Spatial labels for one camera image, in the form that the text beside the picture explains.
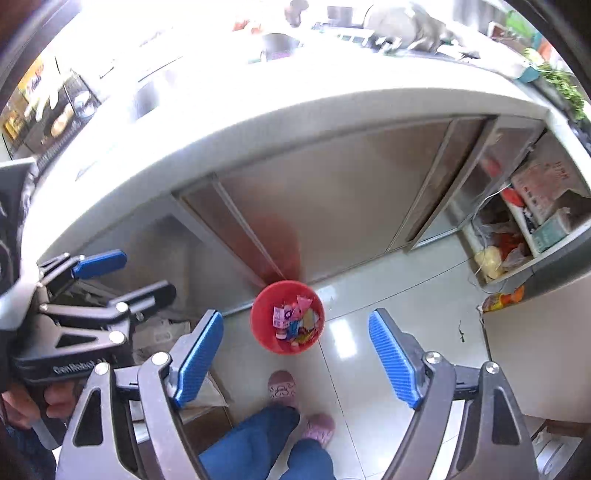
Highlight yellow orange snack bag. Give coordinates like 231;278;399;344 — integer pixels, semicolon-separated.
482;285;525;313

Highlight black wire rack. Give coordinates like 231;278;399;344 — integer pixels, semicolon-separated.
9;74;101;158

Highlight pink slipper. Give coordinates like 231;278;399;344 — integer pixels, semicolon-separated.
267;370;297;409
301;413;335;449

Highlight pink transparent plastic wrapper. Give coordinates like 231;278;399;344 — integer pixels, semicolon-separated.
294;295;312;320

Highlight blue white plastic wrapper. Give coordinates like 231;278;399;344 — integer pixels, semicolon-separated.
286;320;301;341

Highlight person legs blue jeans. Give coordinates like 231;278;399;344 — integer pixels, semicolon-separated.
199;403;335;479

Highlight cream yellow bag on shelf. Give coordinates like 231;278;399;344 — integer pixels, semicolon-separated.
475;245;503;280

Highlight green leafy vegetables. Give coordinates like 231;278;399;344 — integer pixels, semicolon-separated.
538;62;585;121

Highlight red plastic trash bucket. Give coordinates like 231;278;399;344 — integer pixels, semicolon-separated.
250;280;325;355

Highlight stainless steel sink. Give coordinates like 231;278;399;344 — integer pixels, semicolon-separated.
132;65;193;120

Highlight red orange sauce packet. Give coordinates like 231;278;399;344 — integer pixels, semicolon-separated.
297;309;320;345

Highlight pink printed box on shelf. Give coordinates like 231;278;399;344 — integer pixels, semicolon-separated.
511;159;589;225

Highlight left pink slipper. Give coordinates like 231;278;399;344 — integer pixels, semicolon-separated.
267;370;297;409

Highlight white plastic sack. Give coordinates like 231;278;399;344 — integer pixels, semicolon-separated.
131;316;191;364

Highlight right pink slipper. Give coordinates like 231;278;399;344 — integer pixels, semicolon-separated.
301;413;335;449

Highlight person left hand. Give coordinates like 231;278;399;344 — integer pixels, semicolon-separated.
1;381;77;430

